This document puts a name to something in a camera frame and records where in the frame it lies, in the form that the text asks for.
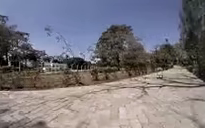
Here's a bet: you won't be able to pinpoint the large round green tree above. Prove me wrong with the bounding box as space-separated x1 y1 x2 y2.
93 24 151 72

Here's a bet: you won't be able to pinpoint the pale stone paved path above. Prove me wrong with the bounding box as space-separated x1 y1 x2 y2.
0 65 205 128

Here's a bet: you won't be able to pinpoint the white building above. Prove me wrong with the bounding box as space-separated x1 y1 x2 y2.
41 61 69 72

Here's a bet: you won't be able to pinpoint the small pale object on path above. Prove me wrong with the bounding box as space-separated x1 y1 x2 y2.
156 73 164 80

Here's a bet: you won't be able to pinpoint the group of dark trees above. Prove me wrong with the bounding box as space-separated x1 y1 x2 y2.
0 10 48 72

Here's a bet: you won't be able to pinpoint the tall trees beside path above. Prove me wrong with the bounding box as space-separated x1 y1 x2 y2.
179 0 205 84

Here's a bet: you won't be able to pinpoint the low stone wall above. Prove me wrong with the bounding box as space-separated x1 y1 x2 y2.
0 68 158 92

